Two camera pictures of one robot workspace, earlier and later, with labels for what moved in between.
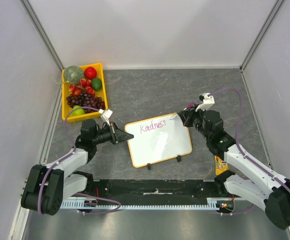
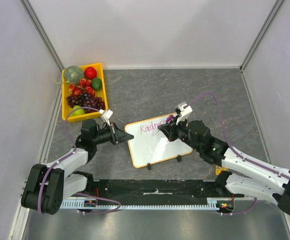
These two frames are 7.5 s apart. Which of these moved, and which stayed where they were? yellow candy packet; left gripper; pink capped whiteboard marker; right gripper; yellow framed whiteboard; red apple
Moved: right gripper; pink capped whiteboard marker
Stayed: red apple; yellow candy packet; left gripper; yellow framed whiteboard
